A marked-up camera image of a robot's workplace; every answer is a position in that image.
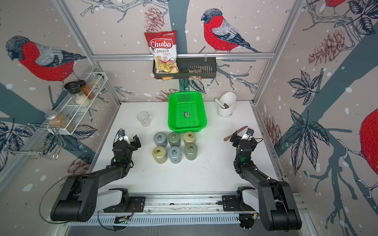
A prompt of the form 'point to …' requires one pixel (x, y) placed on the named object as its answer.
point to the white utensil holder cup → (228, 99)
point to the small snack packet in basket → (193, 77)
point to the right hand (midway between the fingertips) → (243, 132)
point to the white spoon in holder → (220, 104)
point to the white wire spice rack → (49, 141)
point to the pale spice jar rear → (96, 82)
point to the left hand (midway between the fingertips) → (131, 134)
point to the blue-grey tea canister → (174, 154)
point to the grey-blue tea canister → (161, 139)
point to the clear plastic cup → (144, 118)
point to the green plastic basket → (186, 111)
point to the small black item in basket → (186, 114)
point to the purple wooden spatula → (226, 138)
